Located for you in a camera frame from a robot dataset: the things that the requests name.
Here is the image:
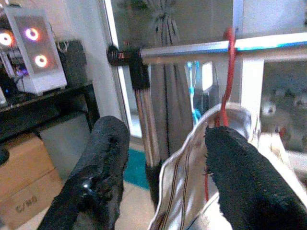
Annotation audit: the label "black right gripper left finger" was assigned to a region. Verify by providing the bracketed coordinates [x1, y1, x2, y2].
[37, 115, 131, 230]

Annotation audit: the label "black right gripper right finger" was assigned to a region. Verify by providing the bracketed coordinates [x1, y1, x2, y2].
[203, 126, 307, 230]

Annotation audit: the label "light blue clothes hanger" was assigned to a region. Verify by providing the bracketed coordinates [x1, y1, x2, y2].
[186, 61, 202, 127]

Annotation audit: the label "red clothes hanger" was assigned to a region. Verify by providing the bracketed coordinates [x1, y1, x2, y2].
[203, 26, 238, 202]

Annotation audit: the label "teal floor mat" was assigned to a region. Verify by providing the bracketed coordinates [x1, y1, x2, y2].
[123, 148, 151, 190]

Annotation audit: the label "grey storage box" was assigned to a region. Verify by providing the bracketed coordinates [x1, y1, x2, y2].
[38, 112, 93, 181]

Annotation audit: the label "silver rack pole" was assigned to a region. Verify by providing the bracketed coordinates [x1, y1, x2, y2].
[134, 87, 161, 168]

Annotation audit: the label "brown cardboard box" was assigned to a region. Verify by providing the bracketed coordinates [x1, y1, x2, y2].
[0, 133, 64, 230]

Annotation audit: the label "black desk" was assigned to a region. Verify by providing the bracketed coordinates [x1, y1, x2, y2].
[0, 80, 100, 142]

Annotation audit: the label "black rack joint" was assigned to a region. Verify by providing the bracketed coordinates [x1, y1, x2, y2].
[106, 44, 151, 90]

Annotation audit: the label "grey curtain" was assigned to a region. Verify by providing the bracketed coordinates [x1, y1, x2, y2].
[148, 63, 195, 161]

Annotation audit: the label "black speaker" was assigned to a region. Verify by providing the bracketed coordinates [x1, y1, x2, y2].
[57, 39, 87, 87]

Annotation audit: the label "white cabinet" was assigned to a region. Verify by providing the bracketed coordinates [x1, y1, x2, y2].
[232, 0, 307, 149]

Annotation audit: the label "white computer case glowing fans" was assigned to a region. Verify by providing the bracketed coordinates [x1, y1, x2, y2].
[3, 6, 68, 96]

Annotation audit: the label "silver clothes rack rail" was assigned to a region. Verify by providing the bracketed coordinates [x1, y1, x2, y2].
[141, 32, 307, 65]

